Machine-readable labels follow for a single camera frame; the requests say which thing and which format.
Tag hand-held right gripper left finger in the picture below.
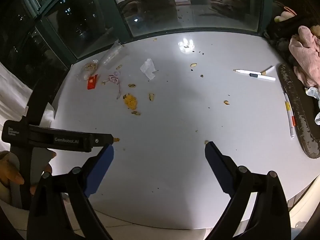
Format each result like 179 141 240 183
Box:
26 144 115 240

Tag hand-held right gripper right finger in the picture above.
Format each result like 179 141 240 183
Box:
204 141 292 240

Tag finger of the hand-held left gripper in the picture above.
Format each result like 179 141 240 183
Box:
89 133 114 146

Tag pink white string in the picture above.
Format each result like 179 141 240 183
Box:
102 74 122 100

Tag peanut shells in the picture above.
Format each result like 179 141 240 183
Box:
101 37 230 145

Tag white tissue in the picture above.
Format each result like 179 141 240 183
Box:
139 58 157 80

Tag person's left hand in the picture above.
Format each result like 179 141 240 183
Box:
0 150 57 196

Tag white curtain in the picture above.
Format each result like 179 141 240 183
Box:
0 62 55 140

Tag orange peel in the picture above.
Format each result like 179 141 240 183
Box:
123 93 138 110

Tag red snack packet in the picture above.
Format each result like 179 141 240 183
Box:
87 74 98 90

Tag clear bag of peanuts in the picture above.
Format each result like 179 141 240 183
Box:
76 59 99 80

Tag clear plastic cup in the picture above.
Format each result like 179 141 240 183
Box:
99 41 129 70

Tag white pen orange band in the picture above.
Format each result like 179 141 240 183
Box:
285 101 296 138

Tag dark worn cushion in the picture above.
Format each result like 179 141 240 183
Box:
278 64 320 159

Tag white pen black clip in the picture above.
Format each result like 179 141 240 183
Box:
234 69 276 81

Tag white blue printed cloth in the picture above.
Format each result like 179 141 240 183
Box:
304 86 320 125

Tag black backpack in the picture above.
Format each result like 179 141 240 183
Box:
265 12 320 63

